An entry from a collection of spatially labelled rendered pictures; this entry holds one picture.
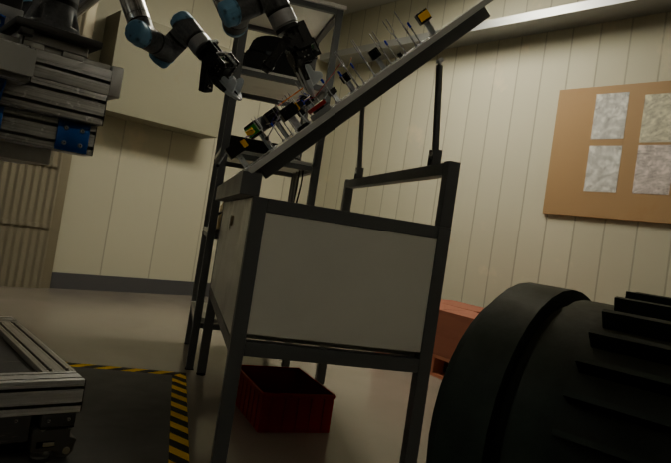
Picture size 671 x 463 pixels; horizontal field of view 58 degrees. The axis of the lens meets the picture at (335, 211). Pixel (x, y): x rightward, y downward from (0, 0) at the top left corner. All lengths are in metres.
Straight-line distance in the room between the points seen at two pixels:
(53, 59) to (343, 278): 1.01
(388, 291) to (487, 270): 2.82
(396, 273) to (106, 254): 3.63
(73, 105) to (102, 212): 3.26
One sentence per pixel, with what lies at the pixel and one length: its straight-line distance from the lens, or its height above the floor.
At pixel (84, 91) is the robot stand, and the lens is 1.89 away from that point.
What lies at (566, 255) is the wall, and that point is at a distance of 4.26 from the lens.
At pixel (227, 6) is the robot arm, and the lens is 1.79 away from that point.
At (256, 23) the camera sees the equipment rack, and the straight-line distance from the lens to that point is 3.60.
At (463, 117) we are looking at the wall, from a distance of 4.94.
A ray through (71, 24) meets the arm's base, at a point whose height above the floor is 1.19.
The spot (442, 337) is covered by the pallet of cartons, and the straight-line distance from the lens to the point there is 3.62.
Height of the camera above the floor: 0.73
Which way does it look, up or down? 2 degrees up
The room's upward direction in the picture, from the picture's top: 9 degrees clockwise
